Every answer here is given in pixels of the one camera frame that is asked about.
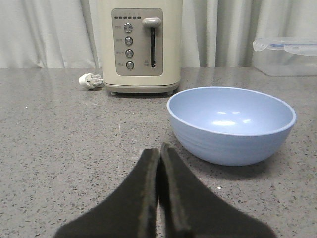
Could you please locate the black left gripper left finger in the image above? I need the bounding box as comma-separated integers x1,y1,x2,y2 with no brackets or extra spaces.
54,148,159,238

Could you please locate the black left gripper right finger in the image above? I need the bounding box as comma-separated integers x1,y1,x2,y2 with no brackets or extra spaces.
157,143,276,238

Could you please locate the blue bowl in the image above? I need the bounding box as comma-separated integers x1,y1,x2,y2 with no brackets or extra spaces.
166,86,297,166

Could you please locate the white power plug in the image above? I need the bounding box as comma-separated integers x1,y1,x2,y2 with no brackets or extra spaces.
79,73,104,90

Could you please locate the cream toaster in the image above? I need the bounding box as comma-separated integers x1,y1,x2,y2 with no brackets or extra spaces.
98,0,183,95

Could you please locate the clear plastic container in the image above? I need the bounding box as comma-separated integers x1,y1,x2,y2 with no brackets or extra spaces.
252,37,317,76

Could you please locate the white curtain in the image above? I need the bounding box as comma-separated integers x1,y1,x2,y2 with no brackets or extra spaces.
0,0,317,68

